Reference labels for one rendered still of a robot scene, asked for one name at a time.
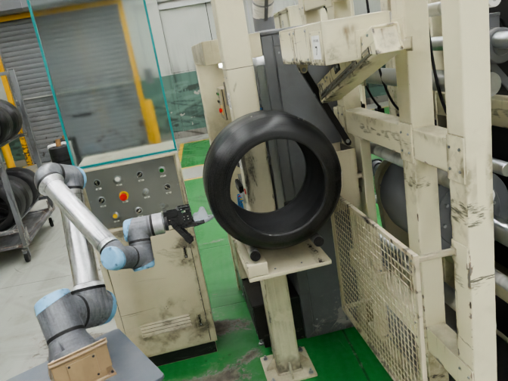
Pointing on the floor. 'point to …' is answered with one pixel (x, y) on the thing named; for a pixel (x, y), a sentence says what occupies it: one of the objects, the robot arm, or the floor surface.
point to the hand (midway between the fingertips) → (212, 218)
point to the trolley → (19, 183)
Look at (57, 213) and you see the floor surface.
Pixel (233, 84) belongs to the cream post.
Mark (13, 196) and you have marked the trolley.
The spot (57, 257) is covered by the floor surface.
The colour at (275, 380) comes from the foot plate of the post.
